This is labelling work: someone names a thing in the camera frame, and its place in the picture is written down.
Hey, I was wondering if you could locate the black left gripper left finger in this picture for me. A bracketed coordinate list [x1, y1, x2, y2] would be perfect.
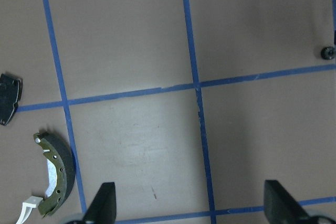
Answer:
[82, 182, 116, 224]

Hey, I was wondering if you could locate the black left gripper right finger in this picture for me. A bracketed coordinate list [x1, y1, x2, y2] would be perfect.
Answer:
[264, 180, 311, 224]

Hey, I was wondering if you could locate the small black bearing gear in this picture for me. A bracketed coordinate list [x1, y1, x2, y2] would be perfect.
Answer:
[320, 46, 335, 60]

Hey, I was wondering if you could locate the green curved brake shoe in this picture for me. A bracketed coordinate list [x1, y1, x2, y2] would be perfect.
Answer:
[34, 132, 76, 217]

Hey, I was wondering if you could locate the black brake pad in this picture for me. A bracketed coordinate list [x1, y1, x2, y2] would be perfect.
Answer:
[1, 73, 23, 126]

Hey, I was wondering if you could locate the white curved plastic bracket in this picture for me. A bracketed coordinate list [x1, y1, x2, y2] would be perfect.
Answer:
[16, 196, 43, 224]

